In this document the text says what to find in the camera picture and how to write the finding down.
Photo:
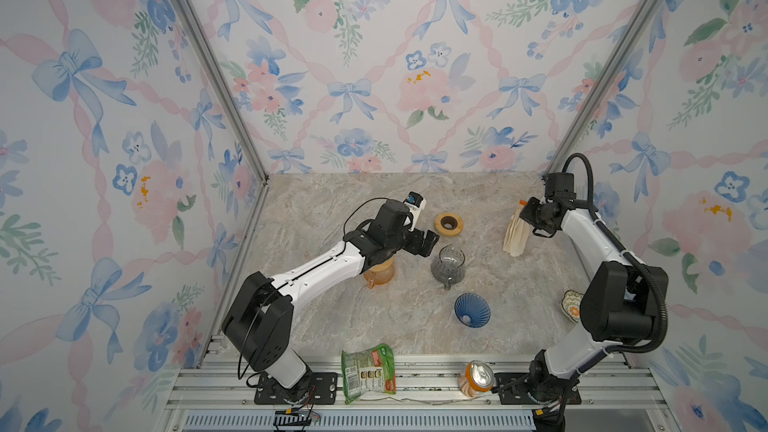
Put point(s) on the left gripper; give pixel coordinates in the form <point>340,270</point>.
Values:
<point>428,244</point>

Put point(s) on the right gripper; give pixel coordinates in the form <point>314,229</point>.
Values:
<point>525,214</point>

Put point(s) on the coffee filter paper pack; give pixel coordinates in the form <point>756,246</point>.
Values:
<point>517,233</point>

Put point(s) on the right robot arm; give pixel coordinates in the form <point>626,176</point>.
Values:
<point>623,308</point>

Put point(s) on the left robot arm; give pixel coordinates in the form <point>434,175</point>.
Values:
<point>259,320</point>

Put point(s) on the blue glass dripper cone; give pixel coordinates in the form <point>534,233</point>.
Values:
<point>472,310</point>

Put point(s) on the grey glass carafe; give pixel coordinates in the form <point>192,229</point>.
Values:
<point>449,266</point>

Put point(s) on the orange glass carafe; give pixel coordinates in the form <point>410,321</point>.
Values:
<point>380,274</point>

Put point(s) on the small patterned dish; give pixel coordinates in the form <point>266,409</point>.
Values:
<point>571,305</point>

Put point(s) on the green snack bag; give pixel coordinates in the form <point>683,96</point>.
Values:
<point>370,370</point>

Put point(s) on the orange soda can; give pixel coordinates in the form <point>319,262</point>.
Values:
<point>476,379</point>

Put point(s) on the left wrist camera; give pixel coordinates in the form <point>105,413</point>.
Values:
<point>415,203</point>

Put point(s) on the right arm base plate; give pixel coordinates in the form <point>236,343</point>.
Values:
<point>520,389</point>

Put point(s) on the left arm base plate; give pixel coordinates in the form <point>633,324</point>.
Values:
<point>314,388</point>

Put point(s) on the aluminium rail frame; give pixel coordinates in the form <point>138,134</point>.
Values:
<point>611,397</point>

